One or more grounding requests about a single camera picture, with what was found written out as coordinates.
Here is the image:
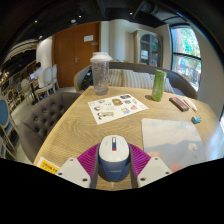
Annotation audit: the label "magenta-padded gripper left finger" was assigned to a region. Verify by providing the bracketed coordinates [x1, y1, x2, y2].
[54, 143, 101, 189]

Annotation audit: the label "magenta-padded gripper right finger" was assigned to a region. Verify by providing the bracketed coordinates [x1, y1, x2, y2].
[128, 143, 173, 189]

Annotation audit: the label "white and blue computer mouse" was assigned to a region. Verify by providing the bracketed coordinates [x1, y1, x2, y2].
[97, 134, 131, 183]

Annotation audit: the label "yellow and white code card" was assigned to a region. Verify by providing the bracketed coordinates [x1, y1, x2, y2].
[36, 156, 62, 175]

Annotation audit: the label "grey tufted armchair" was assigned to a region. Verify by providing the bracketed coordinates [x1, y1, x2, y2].
[19, 91, 83, 164]

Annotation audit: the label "black and red flat box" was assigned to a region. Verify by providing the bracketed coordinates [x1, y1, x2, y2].
[168, 96, 190, 113]

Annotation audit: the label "white sticker sheet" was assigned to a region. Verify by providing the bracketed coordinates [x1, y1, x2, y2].
[87, 93, 149, 126]

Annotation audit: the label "white tube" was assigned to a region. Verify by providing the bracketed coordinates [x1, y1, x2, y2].
[182, 96, 198, 113]

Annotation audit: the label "green drink can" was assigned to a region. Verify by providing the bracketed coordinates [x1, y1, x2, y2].
[151, 69, 168, 102]

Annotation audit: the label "blue-backed chairs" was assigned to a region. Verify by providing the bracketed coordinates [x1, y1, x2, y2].
[0, 81, 24, 159]

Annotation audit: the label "black backpack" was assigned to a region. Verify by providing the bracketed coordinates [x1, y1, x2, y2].
[80, 68, 94, 91]

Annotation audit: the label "grey curved sofa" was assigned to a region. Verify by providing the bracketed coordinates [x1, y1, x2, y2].
[73, 61, 198, 100]

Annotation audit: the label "striped cushions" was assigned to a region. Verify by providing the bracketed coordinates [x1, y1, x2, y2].
[108, 68, 175, 94]

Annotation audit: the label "white dining chairs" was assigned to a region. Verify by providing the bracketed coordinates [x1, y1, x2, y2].
[33, 63, 59, 99]

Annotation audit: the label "clear shaker bottle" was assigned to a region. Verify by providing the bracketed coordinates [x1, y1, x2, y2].
[89, 51, 114, 96]

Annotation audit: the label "person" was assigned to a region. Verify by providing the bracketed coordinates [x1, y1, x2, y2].
[29, 61, 46, 89]

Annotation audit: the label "brown wooden door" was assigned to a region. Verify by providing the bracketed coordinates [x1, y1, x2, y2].
[51, 21, 102, 88]

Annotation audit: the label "black-framed window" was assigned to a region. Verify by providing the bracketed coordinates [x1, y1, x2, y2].
[170, 25, 203, 93]

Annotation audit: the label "glass-door cabinet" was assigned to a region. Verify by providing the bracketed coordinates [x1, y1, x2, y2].
[133, 29, 164, 68]

